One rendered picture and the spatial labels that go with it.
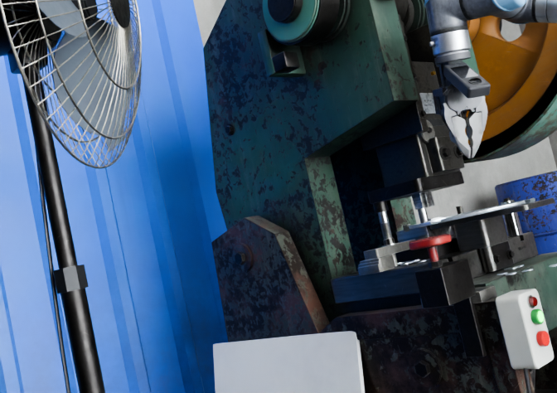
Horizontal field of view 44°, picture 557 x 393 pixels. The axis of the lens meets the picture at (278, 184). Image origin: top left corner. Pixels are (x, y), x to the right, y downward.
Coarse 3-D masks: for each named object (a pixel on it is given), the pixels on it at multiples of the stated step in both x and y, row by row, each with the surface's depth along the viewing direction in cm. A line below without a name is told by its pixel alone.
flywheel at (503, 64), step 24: (480, 24) 193; (528, 24) 183; (552, 24) 174; (480, 48) 193; (504, 48) 188; (528, 48) 183; (552, 48) 175; (480, 72) 194; (504, 72) 189; (528, 72) 184; (552, 72) 176; (504, 96) 189; (528, 96) 181; (552, 96) 182; (504, 120) 186; (528, 120) 187
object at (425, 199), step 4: (424, 192) 166; (428, 192) 167; (412, 196) 168; (416, 196) 167; (420, 196) 166; (424, 196) 166; (428, 196) 167; (432, 196) 168; (416, 200) 167; (420, 200) 166; (424, 200) 166; (428, 200) 166; (432, 200) 168; (416, 204) 167; (420, 204) 166; (424, 204) 167; (428, 204) 166; (432, 204) 167; (416, 208) 167; (420, 208) 166
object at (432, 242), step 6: (444, 234) 129; (414, 240) 129; (420, 240) 127; (426, 240) 126; (432, 240) 125; (438, 240) 125; (444, 240) 126; (450, 240) 127; (414, 246) 128; (420, 246) 127; (426, 246) 126; (432, 246) 128; (432, 252) 128; (432, 258) 128
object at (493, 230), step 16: (512, 208) 144; (528, 208) 143; (448, 224) 156; (464, 224) 155; (480, 224) 152; (496, 224) 156; (464, 240) 156; (480, 240) 153; (496, 240) 154; (496, 256) 152; (512, 256) 156
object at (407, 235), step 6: (414, 228) 162; (420, 228) 161; (426, 228) 160; (438, 228) 163; (444, 228) 164; (450, 228) 166; (396, 234) 166; (402, 234) 165; (408, 234) 164; (414, 234) 162; (420, 234) 161; (426, 234) 160; (432, 234) 161; (438, 234) 162; (450, 234) 165; (402, 240) 165
